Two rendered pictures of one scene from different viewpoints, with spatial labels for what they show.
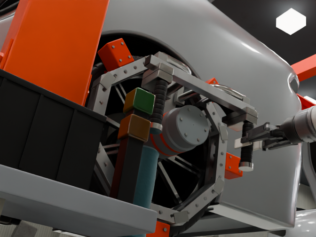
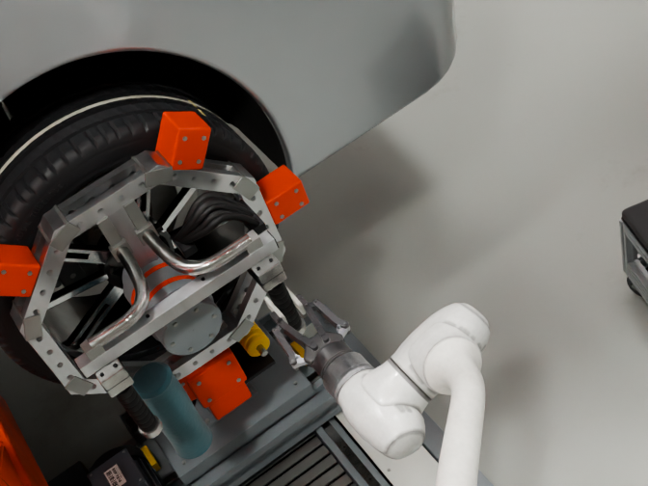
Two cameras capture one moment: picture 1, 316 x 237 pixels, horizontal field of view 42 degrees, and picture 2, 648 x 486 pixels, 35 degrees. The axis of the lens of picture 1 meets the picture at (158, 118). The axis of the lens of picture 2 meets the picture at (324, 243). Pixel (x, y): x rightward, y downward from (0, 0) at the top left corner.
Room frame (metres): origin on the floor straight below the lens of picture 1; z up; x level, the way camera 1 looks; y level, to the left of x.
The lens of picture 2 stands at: (-0.09, -0.71, 2.31)
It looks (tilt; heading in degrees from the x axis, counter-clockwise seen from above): 46 degrees down; 14
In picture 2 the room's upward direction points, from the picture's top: 22 degrees counter-clockwise
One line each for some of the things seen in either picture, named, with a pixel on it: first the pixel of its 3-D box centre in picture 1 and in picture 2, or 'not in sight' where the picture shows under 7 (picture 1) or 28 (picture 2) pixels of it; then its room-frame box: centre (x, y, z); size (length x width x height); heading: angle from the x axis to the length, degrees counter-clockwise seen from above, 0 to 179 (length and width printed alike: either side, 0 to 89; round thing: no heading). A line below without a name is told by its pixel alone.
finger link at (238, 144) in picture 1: (243, 141); (276, 311); (1.15, -0.27, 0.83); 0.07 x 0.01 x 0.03; 31
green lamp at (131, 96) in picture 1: (138, 104); not in sight; (0.63, 0.04, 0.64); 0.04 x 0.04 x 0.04; 31
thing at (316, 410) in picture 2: not in sight; (230, 411); (1.42, 0.07, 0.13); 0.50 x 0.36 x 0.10; 121
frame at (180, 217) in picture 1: (161, 138); (155, 280); (1.28, -0.02, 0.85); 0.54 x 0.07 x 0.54; 121
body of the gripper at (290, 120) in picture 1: (288, 131); (327, 353); (1.03, -0.37, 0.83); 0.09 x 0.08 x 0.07; 31
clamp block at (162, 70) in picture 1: (157, 77); (108, 367); (1.01, 0.02, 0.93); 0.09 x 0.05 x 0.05; 31
